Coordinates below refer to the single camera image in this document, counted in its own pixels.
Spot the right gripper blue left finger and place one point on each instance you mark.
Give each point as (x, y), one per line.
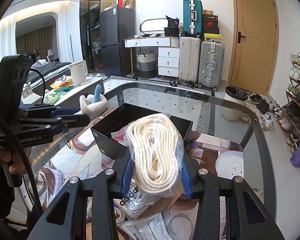
(126, 177)

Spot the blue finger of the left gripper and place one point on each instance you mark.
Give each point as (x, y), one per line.
(64, 111)
(69, 121)

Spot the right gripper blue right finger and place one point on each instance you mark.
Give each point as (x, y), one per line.
(186, 180)

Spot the adidas white laces bag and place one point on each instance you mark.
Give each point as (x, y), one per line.
(130, 207)

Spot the white plush toy blue horn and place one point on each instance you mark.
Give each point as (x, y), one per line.
(93, 105)

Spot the red and white plastic bag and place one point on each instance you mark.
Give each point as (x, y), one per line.
(120, 136)

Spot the white printed plastic pouch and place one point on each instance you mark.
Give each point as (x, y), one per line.
(147, 228)

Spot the black cardboard storage box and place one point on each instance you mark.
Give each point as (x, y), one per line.
(151, 135)

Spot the grey side cabinet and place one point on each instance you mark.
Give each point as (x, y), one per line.
(71, 98)

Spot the white electric kettle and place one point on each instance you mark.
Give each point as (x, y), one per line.
(79, 72)

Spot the anime print desk mat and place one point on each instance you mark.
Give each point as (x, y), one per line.
(65, 218)

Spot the woven laundry basket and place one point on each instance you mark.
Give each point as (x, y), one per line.
(147, 65)

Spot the black refrigerator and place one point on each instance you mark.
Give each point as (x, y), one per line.
(116, 25)

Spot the wooden shoe rack with shoes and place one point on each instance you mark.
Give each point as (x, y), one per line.
(288, 116)

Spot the white vanity desk with drawers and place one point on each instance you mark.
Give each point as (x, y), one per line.
(166, 50)

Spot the silver aluminium suitcase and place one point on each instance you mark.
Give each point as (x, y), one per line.
(210, 64)

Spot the white hard suitcase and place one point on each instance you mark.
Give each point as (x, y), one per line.
(189, 58)

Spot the oval vanity mirror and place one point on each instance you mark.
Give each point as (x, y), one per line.
(153, 26)

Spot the black handbag on desk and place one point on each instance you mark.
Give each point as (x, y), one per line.
(172, 29)

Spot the stack of shoe boxes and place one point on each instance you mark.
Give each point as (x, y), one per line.
(211, 27)

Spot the wooden door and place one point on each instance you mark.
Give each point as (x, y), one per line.
(255, 45)

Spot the teal hard suitcase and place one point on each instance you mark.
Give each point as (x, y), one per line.
(193, 18)

